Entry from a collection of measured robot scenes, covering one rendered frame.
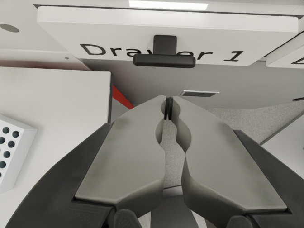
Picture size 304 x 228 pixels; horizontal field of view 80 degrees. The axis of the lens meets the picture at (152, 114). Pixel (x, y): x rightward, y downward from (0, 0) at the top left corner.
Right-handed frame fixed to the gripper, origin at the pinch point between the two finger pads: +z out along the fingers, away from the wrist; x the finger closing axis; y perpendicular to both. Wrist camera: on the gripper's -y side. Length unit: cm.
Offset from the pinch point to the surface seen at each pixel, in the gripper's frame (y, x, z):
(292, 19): -4.4, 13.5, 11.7
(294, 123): 53, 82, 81
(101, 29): -2.5, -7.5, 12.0
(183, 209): 80, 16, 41
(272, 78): 8.6, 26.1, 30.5
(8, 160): 19.1, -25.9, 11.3
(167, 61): 0.3, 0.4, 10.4
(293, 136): 59, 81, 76
